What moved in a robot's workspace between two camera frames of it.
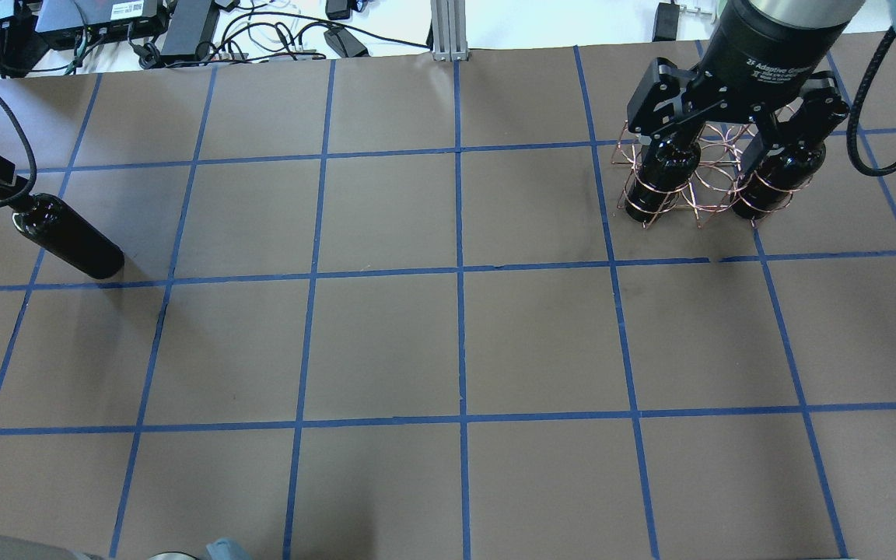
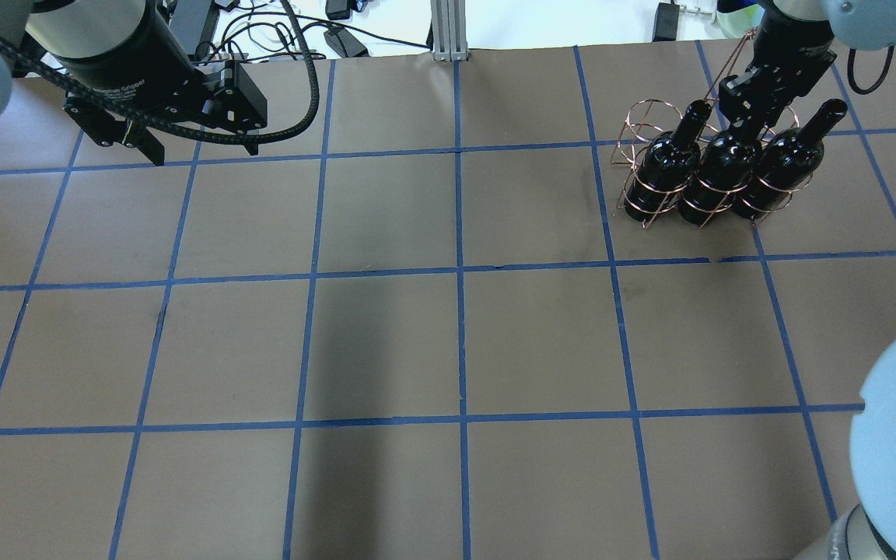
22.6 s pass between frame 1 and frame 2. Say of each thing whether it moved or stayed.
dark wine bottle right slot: stayed
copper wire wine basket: stayed
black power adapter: stayed
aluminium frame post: stayed
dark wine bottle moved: moved
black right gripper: moved
